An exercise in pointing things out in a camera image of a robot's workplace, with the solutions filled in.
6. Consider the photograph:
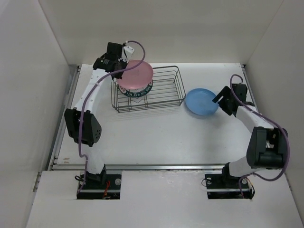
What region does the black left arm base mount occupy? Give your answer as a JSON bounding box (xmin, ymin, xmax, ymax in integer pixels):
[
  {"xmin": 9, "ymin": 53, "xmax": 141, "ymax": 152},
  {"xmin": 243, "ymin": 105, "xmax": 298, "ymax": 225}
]
[{"xmin": 76, "ymin": 174, "xmax": 122, "ymax": 200}]

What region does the dark wire dish rack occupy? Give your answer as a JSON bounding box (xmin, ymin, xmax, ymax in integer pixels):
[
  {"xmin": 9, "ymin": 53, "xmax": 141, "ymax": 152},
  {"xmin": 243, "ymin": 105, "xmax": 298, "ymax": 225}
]
[{"xmin": 111, "ymin": 66, "xmax": 186, "ymax": 113}]

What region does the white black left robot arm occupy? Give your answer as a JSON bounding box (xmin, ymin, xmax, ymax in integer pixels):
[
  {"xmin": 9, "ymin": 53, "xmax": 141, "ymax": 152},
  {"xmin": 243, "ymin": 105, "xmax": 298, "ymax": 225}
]
[{"xmin": 64, "ymin": 42, "xmax": 134, "ymax": 189}]

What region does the pink plastic plate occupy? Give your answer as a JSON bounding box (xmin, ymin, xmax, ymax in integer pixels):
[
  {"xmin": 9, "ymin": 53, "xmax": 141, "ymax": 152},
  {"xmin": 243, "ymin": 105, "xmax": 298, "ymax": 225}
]
[{"xmin": 117, "ymin": 61, "xmax": 153, "ymax": 90}]

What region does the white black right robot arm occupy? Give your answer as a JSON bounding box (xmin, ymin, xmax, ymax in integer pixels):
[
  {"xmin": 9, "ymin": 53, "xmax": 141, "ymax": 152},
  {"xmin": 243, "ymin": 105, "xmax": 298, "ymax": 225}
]
[{"xmin": 212, "ymin": 84, "xmax": 288, "ymax": 187}]

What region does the aluminium front rail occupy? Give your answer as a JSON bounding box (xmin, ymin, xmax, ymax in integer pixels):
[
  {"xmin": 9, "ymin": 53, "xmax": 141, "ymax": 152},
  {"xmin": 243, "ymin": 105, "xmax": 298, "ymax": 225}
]
[{"xmin": 49, "ymin": 164, "xmax": 224, "ymax": 171}]

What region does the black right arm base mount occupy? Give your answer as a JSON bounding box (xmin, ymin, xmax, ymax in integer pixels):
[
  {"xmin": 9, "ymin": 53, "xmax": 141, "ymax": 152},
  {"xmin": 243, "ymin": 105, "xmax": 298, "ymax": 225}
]
[{"xmin": 201, "ymin": 173, "xmax": 256, "ymax": 200}]

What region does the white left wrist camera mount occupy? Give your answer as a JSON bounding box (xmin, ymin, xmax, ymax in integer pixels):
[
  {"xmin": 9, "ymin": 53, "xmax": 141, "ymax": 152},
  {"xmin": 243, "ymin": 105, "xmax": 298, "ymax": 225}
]
[{"xmin": 121, "ymin": 43, "xmax": 134, "ymax": 63}]

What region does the blue plastic plate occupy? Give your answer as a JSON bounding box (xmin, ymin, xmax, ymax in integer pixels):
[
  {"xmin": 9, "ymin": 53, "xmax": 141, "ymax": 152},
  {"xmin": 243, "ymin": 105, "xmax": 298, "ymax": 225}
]
[{"xmin": 185, "ymin": 88, "xmax": 219, "ymax": 116}]

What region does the white plate green patterned rim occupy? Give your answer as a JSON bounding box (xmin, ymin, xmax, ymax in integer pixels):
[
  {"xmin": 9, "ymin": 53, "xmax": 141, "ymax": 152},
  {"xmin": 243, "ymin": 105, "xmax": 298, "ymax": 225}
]
[{"xmin": 117, "ymin": 81, "xmax": 153, "ymax": 98}]

